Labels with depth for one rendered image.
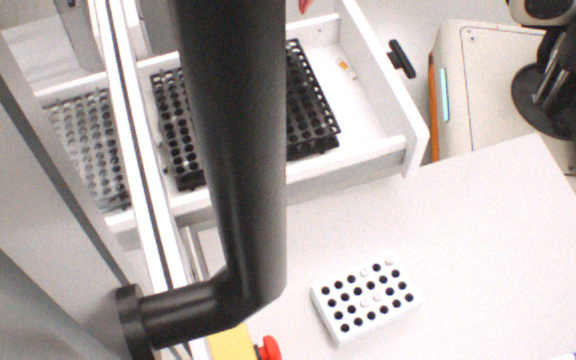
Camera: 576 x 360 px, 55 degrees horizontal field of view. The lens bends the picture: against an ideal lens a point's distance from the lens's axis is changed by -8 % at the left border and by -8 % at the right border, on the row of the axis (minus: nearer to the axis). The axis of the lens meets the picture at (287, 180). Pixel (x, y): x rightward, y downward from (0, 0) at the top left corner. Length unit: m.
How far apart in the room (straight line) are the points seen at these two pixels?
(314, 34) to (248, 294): 0.79
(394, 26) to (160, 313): 2.08
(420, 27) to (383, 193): 1.39
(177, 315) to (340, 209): 0.72
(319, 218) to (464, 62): 0.99
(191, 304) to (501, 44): 1.72
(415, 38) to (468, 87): 0.54
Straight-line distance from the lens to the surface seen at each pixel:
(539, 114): 1.73
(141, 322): 0.17
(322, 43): 0.96
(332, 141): 0.81
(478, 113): 1.65
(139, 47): 0.93
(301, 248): 0.85
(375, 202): 0.89
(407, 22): 2.24
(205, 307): 0.17
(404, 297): 0.81
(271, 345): 0.66
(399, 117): 0.80
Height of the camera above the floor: 1.54
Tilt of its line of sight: 60 degrees down
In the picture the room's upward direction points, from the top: straight up
